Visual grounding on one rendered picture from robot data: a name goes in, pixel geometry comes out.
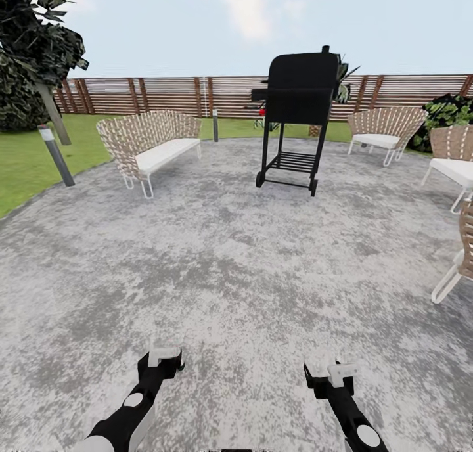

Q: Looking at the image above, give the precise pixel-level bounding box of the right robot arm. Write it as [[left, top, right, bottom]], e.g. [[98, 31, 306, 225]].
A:
[[304, 361, 389, 452]]

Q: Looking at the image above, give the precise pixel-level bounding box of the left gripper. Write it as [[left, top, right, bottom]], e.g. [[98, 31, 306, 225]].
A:
[[137, 347, 183, 389]]

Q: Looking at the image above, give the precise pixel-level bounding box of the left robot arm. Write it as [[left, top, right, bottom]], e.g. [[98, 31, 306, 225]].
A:
[[70, 345, 183, 452]]

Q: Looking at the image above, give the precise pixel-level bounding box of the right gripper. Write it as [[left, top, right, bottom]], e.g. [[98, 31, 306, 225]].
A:
[[304, 364, 354, 413]]

